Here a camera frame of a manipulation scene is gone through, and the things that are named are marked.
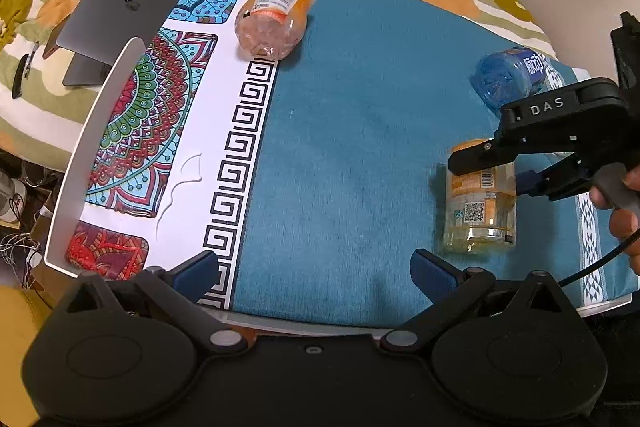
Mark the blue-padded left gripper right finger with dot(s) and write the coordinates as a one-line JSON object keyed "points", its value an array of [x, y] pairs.
{"points": [[453, 293]]}

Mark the blue patterned tablecloth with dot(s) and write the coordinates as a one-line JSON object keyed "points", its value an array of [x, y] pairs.
{"points": [[340, 34]]}

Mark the black pen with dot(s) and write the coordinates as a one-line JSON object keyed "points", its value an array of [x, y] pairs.
{"points": [[22, 71]]}

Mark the clear cup green white label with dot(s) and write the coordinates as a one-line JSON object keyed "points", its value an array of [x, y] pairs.
{"points": [[552, 78]]}

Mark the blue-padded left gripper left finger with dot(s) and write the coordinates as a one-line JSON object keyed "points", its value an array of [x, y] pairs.
{"points": [[176, 293]]}

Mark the grey laptop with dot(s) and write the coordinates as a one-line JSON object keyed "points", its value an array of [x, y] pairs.
{"points": [[97, 30]]}

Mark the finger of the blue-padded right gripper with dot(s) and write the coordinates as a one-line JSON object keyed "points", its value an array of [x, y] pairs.
{"points": [[562, 180], [496, 152]]}

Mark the blue plastic cup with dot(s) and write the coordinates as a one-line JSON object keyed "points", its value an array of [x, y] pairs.
{"points": [[507, 76]]}

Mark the person right hand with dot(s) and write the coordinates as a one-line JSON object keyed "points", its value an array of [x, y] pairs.
{"points": [[623, 223]]}

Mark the yellow orange label plastic cup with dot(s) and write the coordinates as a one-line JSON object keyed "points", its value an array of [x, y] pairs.
{"points": [[480, 212]]}

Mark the brown smartphone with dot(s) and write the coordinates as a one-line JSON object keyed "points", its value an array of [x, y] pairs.
{"points": [[51, 45]]}

